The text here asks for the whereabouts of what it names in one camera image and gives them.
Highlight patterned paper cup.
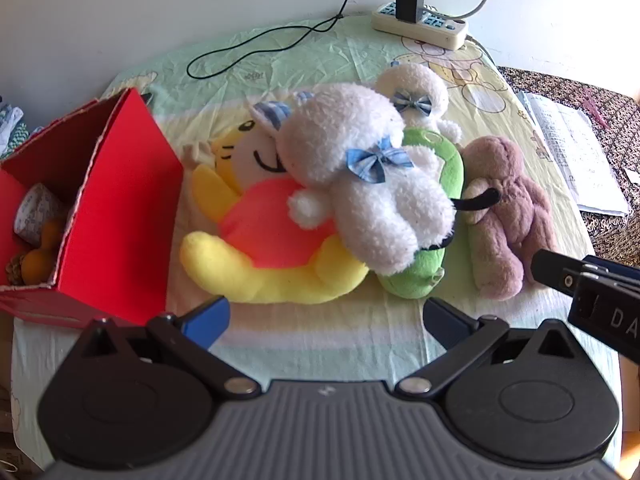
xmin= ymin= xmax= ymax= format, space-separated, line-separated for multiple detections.
xmin=14 ymin=182 xmax=66 ymax=250

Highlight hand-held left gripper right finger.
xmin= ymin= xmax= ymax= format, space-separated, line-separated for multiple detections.
xmin=395 ymin=297 xmax=581 ymax=396

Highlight white rabbit plush blue bow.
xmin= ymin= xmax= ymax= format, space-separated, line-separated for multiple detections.
xmin=252 ymin=82 xmax=458 ymax=276
xmin=375 ymin=62 xmax=463 ymax=143

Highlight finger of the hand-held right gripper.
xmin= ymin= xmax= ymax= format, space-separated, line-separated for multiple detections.
xmin=582 ymin=255 xmax=640 ymax=282
xmin=531 ymin=249 xmax=588 ymax=297

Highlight green capped plush doll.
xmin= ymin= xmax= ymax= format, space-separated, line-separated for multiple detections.
xmin=377 ymin=127 xmax=503 ymax=301

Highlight white paper sheets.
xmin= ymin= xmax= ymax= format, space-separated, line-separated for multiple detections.
xmin=517 ymin=91 xmax=631 ymax=217

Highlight brown pinecone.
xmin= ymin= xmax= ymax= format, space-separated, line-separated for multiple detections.
xmin=5 ymin=254 xmax=26 ymax=286

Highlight black charger plug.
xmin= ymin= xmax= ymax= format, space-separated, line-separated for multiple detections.
xmin=395 ymin=0 xmax=426 ymax=25

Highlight mauve bear plush toy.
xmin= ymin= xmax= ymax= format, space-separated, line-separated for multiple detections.
xmin=460 ymin=135 xmax=558 ymax=301

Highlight yellow tiger plush toy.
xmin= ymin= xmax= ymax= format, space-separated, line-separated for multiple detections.
xmin=180 ymin=120 xmax=371 ymax=306

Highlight pile of folded clothes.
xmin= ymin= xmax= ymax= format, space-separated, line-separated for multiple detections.
xmin=0 ymin=102 xmax=46 ymax=161

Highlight white power strip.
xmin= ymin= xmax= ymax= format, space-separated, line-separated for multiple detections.
xmin=371 ymin=1 xmax=468 ymax=51

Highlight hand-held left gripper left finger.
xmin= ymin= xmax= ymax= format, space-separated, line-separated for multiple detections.
xmin=80 ymin=296 xmax=261 ymax=401

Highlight red cardboard box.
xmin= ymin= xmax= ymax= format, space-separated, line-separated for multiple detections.
xmin=0 ymin=87 xmax=185 ymax=330

